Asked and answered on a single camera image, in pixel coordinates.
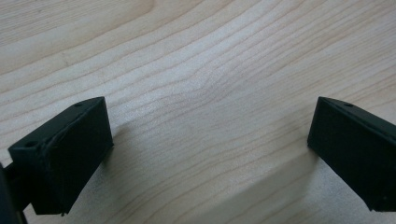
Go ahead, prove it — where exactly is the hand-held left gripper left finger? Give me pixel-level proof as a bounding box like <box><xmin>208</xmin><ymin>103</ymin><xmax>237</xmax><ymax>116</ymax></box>
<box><xmin>7</xmin><ymin>96</ymin><xmax>115</xmax><ymax>217</ymax></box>

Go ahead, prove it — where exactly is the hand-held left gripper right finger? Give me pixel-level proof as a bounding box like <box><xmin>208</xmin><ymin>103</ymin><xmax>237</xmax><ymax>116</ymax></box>
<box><xmin>306</xmin><ymin>96</ymin><xmax>396</xmax><ymax>213</ymax></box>

